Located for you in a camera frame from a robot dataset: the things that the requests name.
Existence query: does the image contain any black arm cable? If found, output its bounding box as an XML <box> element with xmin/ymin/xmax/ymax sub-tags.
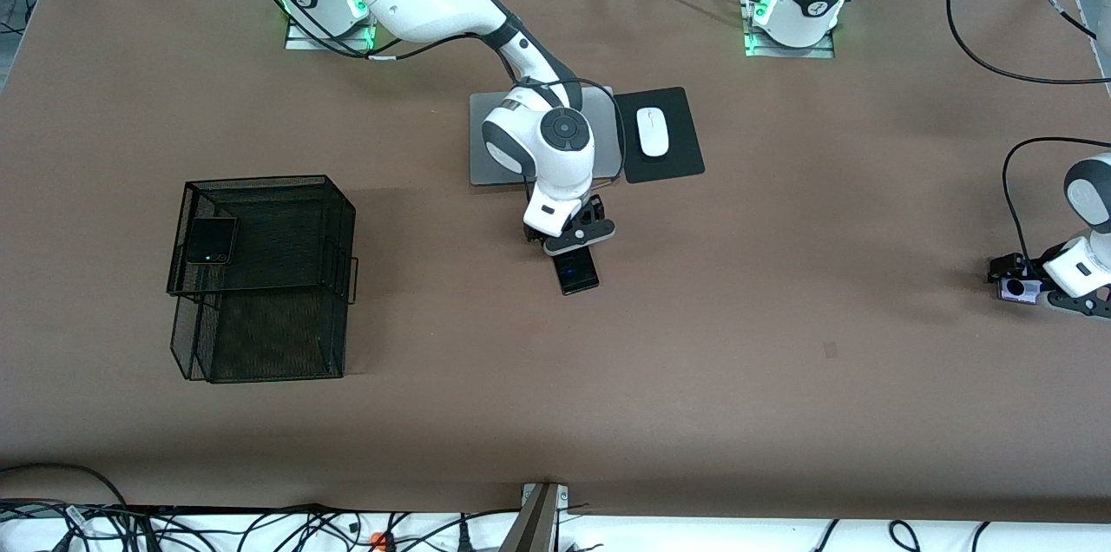
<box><xmin>228</xmin><ymin>0</ymin><xmax>628</xmax><ymax>188</ymax></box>
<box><xmin>946</xmin><ymin>0</ymin><xmax>1111</xmax><ymax>275</ymax></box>

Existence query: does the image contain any black mouse pad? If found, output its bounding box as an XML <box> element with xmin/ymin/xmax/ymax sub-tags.
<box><xmin>613</xmin><ymin>87</ymin><xmax>706</xmax><ymax>185</ymax></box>

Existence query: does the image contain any black mesh two-tier tray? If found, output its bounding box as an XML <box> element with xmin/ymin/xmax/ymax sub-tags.
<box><xmin>167</xmin><ymin>175</ymin><xmax>360</xmax><ymax>384</ymax></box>

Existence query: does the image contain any black slab smartphone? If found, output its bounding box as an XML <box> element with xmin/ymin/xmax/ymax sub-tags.
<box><xmin>555</xmin><ymin>246</ymin><xmax>602</xmax><ymax>296</ymax></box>

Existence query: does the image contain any black flip phone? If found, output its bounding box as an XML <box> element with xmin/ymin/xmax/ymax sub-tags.
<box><xmin>184</xmin><ymin>217</ymin><xmax>239</xmax><ymax>266</ymax></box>

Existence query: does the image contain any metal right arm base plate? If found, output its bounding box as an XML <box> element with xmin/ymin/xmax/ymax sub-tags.
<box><xmin>285</xmin><ymin>14</ymin><xmax>376</xmax><ymax>51</ymax></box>

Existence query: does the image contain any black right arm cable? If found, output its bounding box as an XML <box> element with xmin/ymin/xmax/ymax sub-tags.
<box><xmin>228</xmin><ymin>0</ymin><xmax>628</xmax><ymax>188</ymax></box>

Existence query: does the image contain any white computer mouse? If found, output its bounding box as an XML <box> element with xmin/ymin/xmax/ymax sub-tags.
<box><xmin>636</xmin><ymin>107</ymin><xmax>671</xmax><ymax>159</ymax></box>

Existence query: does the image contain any silver laptop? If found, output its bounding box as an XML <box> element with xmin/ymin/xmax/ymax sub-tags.
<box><xmin>469</xmin><ymin>86</ymin><xmax>624</xmax><ymax>187</ymax></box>

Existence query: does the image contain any thick black looped cable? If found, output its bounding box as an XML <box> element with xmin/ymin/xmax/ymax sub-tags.
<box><xmin>0</xmin><ymin>463</ymin><xmax>131</xmax><ymax>552</ymax></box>

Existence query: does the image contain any lavender flip phone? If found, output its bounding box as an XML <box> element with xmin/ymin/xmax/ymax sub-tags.
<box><xmin>996</xmin><ymin>276</ymin><xmax>1041</xmax><ymax>305</ymax></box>

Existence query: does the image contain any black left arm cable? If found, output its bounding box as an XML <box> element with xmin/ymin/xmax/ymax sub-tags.
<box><xmin>946</xmin><ymin>0</ymin><xmax>1111</xmax><ymax>275</ymax></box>

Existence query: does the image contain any tangled black cable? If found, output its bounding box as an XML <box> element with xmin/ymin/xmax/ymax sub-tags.
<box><xmin>130</xmin><ymin>503</ymin><xmax>522</xmax><ymax>552</ymax></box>

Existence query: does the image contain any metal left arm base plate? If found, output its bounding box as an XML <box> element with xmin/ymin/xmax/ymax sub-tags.
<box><xmin>745</xmin><ymin>0</ymin><xmax>836</xmax><ymax>60</ymax></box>

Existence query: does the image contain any grey metal camera post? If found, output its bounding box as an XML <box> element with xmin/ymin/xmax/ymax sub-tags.
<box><xmin>499</xmin><ymin>483</ymin><xmax>569</xmax><ymax>552</ymax></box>

